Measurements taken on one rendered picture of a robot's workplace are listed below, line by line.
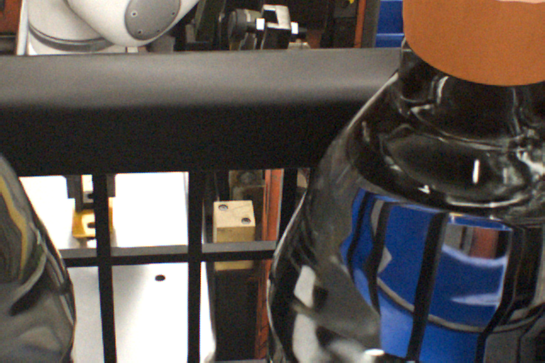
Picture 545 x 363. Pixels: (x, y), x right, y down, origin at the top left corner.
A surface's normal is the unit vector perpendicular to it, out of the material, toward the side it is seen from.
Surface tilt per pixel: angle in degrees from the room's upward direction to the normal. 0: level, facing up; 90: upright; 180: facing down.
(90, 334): 0
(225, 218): 0
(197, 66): 0
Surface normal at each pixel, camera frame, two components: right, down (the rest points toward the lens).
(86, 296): 0.05, -0.77
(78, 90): 0.08, -0.59
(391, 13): 0.13, 0.61
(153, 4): 0.51, 0.47
